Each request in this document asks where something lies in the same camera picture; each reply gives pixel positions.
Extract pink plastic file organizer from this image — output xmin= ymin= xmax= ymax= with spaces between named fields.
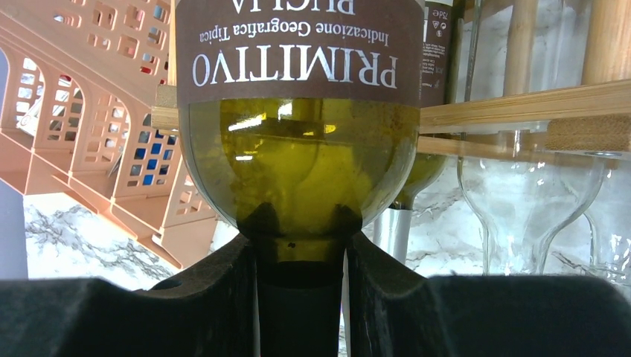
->
xmin=1 ymin=1 xmax=217 ymax=268

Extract dark wine bottle with label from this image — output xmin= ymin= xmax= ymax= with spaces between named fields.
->
xmin=372 ymin=0 xmax=467 ymax=265

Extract tall clear glass bottle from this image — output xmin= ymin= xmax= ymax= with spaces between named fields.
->
xmin=455 ymin=0 xmax=607 ymax=277

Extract slim clear glass bottle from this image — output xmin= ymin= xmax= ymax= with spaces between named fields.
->
xmin=586 ymin=161 xmax=630 ymax=289

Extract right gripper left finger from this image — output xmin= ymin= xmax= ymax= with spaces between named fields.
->
xmin=1 ymin=237 xmax=254 ymax=356

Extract wooden wine rack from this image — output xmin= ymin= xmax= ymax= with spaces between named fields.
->
xmin=150 ymin=0 xmax=631 ymax=164

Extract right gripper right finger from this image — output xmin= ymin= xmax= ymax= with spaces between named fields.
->
xmin=347 ymin=234 xmax=630 ymax=356

